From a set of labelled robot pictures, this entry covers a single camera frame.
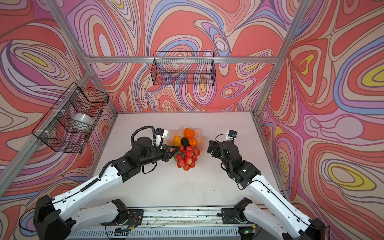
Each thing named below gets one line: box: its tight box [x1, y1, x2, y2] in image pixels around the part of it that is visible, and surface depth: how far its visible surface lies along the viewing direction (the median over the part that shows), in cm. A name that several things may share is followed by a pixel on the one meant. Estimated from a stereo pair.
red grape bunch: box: [176, 145, 201, 171], surface depth 73 cm
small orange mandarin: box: [189, 138, 198, 147], surface depth 100 cm
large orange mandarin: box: [184, 128, 195, 140], surface depth 100 cm
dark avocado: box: [181, 137, 189, 147], surface depth 100 cm
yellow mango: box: [173, 135, 182, 147], surface depth 98 cm
